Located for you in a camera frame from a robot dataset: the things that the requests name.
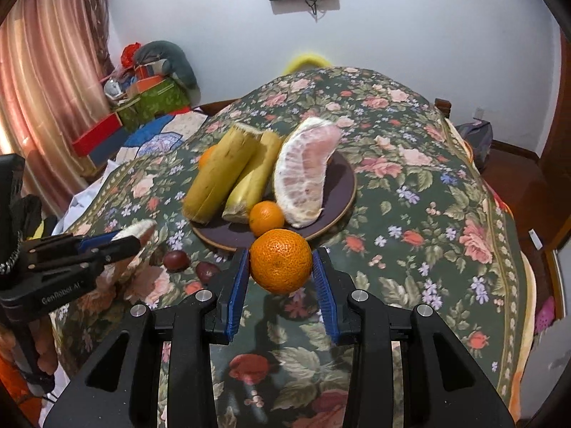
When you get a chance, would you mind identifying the yellow foam tube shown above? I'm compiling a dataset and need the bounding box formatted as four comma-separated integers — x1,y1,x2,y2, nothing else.
283,52,333,74

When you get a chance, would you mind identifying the brown chestnut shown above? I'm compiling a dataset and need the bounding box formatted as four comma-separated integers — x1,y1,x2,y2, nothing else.
163,251,190,272
195,261,221,284

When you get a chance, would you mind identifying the large orange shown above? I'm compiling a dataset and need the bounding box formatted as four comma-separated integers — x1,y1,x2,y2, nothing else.
197,144,220,170
249,228,314,295

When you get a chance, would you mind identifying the small mandarin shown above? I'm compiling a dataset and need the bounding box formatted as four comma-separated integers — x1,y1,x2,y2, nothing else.
249,200,286,238

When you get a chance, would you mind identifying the brown wooden bed frame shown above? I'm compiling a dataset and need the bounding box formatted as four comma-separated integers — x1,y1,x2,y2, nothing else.
192,96,242,114

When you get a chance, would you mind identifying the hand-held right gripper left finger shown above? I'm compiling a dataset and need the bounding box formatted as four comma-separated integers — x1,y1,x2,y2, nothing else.
42,247,251,428

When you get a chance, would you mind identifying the red plastic bag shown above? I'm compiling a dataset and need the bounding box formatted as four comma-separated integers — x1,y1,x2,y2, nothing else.
121,43,142,67

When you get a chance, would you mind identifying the dark purple plate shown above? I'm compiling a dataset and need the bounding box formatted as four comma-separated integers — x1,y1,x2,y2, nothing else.
190,149,358,253

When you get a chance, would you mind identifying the green box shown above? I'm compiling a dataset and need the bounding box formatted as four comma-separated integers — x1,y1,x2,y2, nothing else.
111,78,192,132

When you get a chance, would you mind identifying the large peeled pomelo segment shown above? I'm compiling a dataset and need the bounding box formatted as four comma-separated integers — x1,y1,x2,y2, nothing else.
273,117,343,229

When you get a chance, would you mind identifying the sugarcane piece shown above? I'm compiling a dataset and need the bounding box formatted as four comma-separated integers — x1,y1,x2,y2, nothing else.
182,122,264,224
222,130,285,224

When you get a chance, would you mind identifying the red box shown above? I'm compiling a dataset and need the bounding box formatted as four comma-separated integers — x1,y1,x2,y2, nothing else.
71,112,123,157

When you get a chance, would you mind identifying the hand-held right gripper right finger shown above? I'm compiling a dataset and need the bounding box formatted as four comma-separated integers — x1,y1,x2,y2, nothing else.
311,247,518,428

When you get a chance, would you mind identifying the small peeled pomelo segment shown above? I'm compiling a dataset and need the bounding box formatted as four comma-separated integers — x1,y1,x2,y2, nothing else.
105,219,158,284

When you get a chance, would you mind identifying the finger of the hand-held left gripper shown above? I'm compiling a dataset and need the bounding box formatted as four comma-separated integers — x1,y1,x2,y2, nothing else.
29,235,142,275
24,230,122,259

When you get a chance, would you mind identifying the orange box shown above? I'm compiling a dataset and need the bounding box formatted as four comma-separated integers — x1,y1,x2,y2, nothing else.
127,75,166,92

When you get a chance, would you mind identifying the striped pink curtain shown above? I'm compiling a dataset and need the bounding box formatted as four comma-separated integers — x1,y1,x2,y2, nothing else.
0,0,114,219

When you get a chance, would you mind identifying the grey bag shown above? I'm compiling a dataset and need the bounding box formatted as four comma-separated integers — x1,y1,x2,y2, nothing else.
455,120,495,172

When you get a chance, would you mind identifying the white cloth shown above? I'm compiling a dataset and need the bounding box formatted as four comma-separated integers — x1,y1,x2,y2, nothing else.
51,178,112,237

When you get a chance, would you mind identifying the pink clog shoe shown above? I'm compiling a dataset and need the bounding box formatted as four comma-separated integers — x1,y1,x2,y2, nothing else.
534,296,557,335

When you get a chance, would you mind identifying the patchwork quilt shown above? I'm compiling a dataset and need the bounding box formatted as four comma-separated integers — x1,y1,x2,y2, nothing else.
122,111,210,161

